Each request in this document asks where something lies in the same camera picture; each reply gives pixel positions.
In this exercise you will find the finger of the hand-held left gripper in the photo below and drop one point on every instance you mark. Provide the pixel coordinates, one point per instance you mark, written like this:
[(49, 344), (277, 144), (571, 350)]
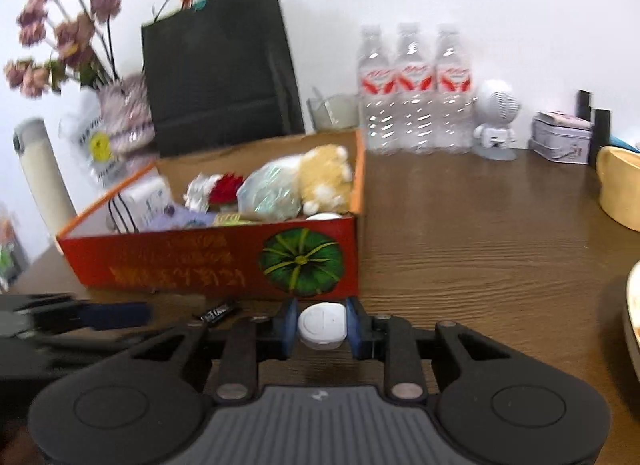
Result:
[(85, 343), (110, 316)]

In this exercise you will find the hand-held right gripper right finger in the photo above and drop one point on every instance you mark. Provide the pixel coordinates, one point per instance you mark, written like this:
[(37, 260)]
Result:
[(352, 325)]

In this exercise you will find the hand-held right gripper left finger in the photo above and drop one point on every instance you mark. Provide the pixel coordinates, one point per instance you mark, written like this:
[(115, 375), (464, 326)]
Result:
[(287, 327)]

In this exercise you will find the round white tin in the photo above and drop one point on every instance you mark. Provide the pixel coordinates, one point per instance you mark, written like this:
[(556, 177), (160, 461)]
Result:
[(322, 325)]

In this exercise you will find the red cardboard box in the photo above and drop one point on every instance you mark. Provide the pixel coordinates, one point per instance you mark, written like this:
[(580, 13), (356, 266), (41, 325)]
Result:
[(175, 260)]

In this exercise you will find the green tissue pack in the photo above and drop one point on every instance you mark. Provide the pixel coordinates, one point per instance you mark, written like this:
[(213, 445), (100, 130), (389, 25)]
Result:
[(232, 219)]

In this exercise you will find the purple cloth pouch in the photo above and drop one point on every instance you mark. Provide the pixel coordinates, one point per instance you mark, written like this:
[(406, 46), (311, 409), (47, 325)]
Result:
[(187, 220)]

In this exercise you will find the iridescent plastic bag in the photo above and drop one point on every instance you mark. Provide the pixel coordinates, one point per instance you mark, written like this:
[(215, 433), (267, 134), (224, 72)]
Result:
[(272, 192)]

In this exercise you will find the white and yellow plush toy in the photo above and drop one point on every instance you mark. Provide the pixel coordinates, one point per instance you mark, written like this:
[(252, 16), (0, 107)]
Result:
[(325, 175)]

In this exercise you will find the wooden desktop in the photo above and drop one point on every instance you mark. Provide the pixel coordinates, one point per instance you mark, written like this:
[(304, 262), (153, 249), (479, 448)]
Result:
[(475, 245)]

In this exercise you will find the cream thermos bottle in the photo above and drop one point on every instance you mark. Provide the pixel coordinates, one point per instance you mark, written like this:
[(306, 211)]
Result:
[(47, 180)]

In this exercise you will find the clear plastic bag yellow print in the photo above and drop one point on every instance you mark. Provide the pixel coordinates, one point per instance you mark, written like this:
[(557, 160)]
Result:
[(95, 145)]

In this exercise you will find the purple textured vase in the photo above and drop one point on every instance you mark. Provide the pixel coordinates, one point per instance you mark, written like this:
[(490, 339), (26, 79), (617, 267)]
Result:
[(125, 115)]

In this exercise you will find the clear glass cup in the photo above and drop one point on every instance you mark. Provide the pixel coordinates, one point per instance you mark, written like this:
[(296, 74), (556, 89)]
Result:
[(332, 112)]

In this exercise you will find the clear water bottle red label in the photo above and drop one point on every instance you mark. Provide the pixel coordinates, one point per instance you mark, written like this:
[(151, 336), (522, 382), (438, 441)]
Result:
[(376, 95), (414, 95), (453, 95)]

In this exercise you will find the white robot-shaped speaker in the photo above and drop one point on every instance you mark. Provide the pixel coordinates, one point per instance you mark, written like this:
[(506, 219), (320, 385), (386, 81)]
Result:
[(497, 105)]

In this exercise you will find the black paper bag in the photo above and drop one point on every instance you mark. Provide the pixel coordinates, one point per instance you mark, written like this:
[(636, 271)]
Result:
[(220, 70)]

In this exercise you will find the small grey tin box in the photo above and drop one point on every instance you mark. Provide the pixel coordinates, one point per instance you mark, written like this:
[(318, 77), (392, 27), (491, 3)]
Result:
[(560, 140)]

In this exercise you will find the white plate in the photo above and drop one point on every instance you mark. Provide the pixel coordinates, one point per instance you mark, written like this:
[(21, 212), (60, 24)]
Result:
[(634, 315)]

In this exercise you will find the dried rose bouquet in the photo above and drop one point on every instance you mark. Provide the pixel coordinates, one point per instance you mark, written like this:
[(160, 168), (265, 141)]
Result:
[(75, 35)]

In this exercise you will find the yellow mug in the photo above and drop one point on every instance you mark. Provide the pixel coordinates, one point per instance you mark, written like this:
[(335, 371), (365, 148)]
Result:
[(620, 190)]

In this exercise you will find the blue flat object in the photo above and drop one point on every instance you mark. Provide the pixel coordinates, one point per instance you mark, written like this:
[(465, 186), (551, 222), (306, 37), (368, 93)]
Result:
[(626, 140)]

